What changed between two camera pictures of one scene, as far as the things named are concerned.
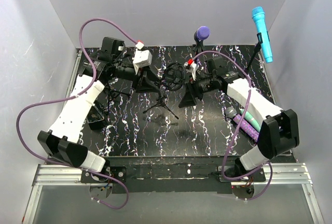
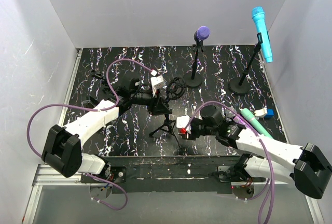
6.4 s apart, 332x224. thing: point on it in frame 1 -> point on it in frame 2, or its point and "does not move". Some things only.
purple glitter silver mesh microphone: (231, 112) does not move
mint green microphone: (249, 117) does not move
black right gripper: (192, 92) -> (191, 136)
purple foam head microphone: (202, 33) does not move
